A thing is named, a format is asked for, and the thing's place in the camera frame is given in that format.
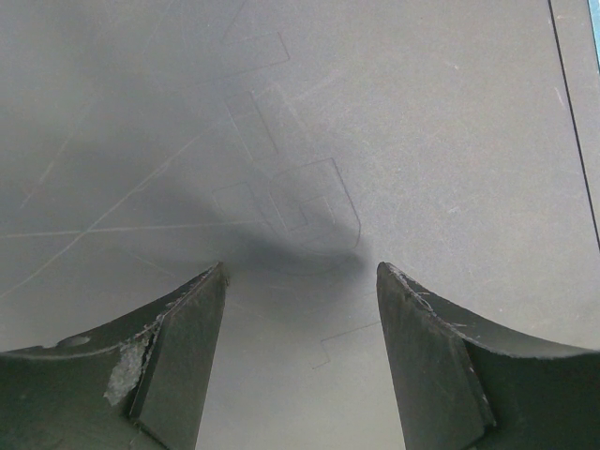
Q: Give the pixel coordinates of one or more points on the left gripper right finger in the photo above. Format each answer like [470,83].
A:
[462,381]

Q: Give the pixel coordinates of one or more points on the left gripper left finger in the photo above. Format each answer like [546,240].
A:
[136,382]

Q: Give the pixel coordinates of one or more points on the black network switch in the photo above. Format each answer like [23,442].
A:
[300,143]

